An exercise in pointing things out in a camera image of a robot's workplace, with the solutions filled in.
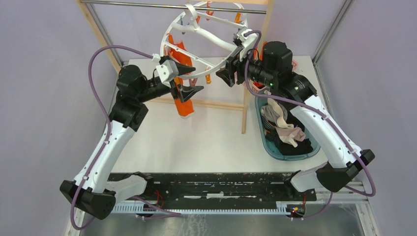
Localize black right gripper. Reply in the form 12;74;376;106
216;42;277;88

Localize orange underwear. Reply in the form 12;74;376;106
167;34;196;118

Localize beige grey underwear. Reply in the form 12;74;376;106
261;98;294;129

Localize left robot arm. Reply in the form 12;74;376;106
60;60;203;220

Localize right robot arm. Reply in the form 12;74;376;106
217;40;375;201

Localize yellow clothespin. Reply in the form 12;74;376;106
205;73;212;85

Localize pink laundry basket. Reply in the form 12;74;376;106
246;59;298;90

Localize metal hanging rod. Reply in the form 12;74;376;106
80;0;267;15

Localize pink garment in basin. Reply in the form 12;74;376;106
276;127;306;148

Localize dark clothes in basin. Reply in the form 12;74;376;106
260;98;314;156

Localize teal plastic basin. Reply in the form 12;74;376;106
255;97;320;161

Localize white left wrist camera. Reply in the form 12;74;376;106
151;54;179;88

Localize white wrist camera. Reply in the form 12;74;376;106
151;54;179;88
234;27;259;61

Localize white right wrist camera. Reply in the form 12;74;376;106
234;27;259;61

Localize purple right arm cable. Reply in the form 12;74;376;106
243;29;377;220

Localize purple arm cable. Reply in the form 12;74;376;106
243;29;377;220
70;45;154;231

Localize wooden rack frame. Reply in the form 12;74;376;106
76;0;275;134

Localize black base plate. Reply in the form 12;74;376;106
140;172;317;210

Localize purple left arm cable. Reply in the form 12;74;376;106
70;45;154;231

